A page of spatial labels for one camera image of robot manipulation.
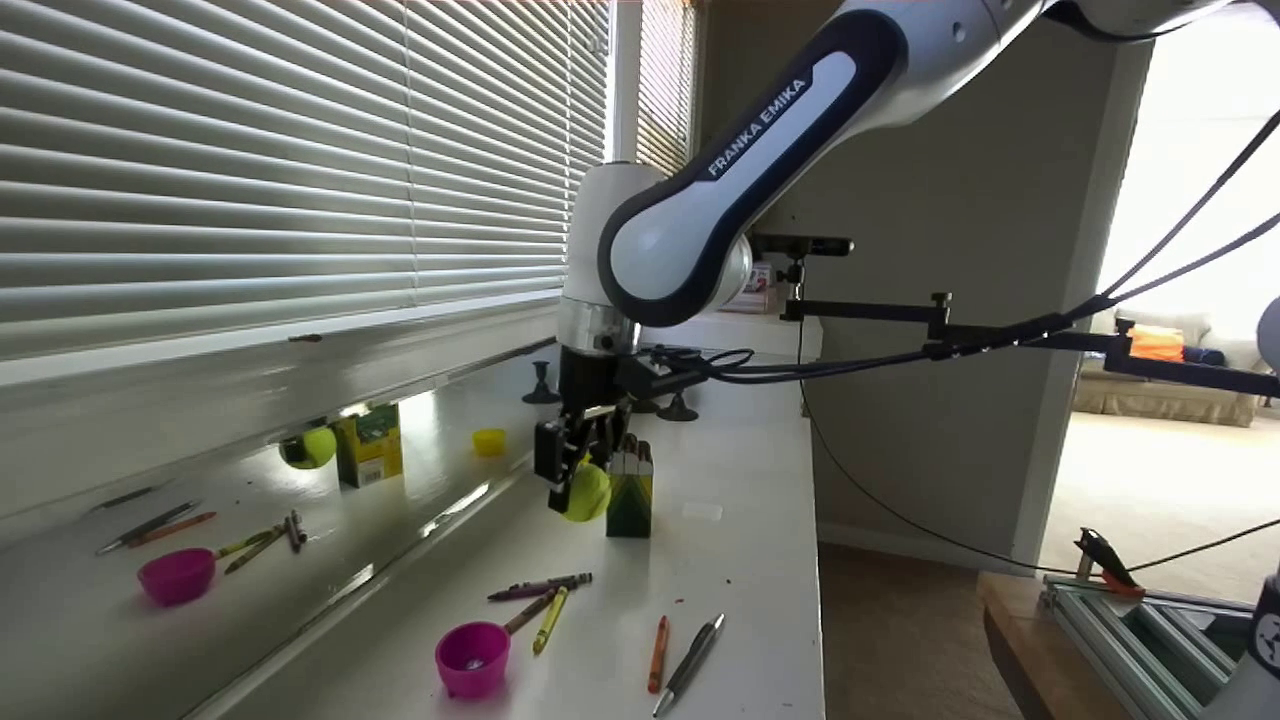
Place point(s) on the orange crayon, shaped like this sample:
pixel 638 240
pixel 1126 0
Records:
pixel 659 652

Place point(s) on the grey black pen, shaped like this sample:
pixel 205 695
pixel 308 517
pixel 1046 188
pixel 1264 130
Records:
pixel 689 663

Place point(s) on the dark crayon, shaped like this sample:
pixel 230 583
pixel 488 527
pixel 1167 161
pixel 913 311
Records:
pixel 542 584

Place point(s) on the wooden side table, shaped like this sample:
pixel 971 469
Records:
pixel 1021 652

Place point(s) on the brown crayon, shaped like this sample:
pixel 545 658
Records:
pixel 531 615

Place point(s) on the narrow window blind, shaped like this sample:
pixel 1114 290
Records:
pixel 666 82

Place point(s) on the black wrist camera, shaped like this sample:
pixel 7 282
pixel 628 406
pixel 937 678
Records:
pixel 659 367

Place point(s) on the magenta plastic cup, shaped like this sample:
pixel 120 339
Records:
pixel 475 663

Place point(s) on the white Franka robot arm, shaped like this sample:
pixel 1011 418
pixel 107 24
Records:
pixel 745 147

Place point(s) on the wide white window blind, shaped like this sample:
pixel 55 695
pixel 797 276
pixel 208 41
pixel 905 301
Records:
pixel 265 161

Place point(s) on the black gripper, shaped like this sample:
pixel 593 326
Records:
pixel 590 385

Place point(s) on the beige sofa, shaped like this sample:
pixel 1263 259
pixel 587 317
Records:
pixel 1167 397

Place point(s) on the black stereo camera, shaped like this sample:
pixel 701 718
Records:
pixel 802 250

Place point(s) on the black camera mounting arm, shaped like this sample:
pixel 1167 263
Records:
pixel 1025 335

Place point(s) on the yellow-green tennis ball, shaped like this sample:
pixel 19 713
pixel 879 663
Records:
pixel 587 494

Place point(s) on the yellow crayon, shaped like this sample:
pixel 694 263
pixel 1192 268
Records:
pixel 550 620

